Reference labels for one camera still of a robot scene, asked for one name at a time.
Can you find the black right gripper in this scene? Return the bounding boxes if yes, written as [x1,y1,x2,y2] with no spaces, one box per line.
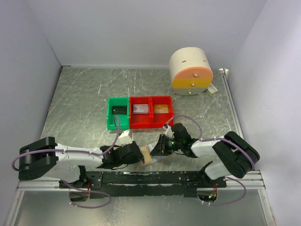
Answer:
[150,134,182,156]

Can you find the brown leather card holder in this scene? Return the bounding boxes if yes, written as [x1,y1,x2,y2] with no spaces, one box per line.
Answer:
[139,143,168,167]

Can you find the red plastic bin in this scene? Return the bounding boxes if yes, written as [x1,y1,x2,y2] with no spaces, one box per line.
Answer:
[151,96,174,128]
[129,97,152,129]

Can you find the green plastic bin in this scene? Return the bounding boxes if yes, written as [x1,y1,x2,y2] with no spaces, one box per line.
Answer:
[106,97,130,130]

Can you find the white round drawer cabinet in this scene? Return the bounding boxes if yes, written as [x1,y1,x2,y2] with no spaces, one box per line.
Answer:
[169,47,213,96]

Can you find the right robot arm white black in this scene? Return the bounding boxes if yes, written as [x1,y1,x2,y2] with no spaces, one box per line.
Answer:
[148,123,260,187]

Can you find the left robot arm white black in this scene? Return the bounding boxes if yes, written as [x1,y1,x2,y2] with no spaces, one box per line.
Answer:
[12,137,143,188]

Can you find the gold card in bin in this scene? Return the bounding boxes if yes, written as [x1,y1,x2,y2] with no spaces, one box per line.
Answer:
[153,105,169,113]

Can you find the silver purple card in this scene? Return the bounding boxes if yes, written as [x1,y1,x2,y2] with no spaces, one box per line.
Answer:
[132,104,149,114]

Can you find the black card in green bin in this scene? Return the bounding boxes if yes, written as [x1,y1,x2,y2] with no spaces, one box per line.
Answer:
[112,105,127,114]

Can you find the small white green box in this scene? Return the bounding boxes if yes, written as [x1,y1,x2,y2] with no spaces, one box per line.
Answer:
[206,83,218,95]

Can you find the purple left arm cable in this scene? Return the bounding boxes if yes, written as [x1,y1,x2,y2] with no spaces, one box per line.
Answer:
[11,115,120,209]

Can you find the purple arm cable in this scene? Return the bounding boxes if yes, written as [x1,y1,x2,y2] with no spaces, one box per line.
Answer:
[11,115,120,209]
[164,114,256,206]

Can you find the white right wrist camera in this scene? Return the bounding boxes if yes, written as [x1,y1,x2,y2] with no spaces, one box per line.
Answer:
[163,124,173,138]

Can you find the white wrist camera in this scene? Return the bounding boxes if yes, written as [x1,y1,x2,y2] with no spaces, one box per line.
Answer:
[163,124,173,138]
[119,129,133,146]

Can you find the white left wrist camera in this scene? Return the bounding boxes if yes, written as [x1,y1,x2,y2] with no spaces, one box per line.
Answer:
[119,129,133,146]

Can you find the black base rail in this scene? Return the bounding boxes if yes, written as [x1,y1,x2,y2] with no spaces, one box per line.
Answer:
[70,171,226,198]

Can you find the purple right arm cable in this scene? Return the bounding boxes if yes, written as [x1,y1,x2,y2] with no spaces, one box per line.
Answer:
[164,114,256,206]

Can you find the white corner bracket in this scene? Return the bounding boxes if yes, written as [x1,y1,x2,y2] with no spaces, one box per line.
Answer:
[219,68,229,76]

